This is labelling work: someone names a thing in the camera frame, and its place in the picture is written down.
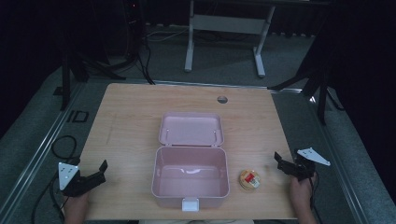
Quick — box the pink plastic box with lid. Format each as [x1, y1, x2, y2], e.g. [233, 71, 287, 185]
[150, 111, 231, 213]

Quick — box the round yellow tin red label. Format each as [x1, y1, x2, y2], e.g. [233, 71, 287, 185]
[238, 168, 262, 191]

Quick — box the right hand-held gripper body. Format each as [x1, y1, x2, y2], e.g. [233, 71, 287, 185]
[282, 147, 332, 182]

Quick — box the white cable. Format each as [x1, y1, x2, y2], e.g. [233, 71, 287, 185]
[145, 28, 190, 43]

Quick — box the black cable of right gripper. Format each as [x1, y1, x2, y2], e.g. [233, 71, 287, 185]
[308, 176, 325, 224]

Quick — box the dark equipment tower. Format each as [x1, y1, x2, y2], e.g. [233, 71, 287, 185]
[121, 0, 147, 62]

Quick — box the metal floor rail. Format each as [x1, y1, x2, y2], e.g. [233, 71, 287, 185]
[306, 92, 372, 224]
[0, 81, 87, 218]

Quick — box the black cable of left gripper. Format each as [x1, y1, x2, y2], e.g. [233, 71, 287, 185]
[30, 134, 80, 224]

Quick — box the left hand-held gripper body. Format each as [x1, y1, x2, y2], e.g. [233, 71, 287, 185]
[58, 161, 95, 198]

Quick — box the person's left hand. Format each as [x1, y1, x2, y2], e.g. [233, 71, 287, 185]
[63, 190, 91, 213]

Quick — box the person's right hand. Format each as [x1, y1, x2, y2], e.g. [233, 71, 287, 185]
[290, 173, 318, 202]

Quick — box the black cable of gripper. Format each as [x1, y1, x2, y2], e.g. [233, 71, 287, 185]
[308, 176, 325, 224]
[30, 134, 80, 224]

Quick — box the black metal stand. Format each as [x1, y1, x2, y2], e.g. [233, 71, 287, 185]
[268, 18, 346, 126]
[52, 46, 127, 112]

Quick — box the white metal desk frame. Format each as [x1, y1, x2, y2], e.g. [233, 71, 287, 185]
[183, 0, 276, 78]

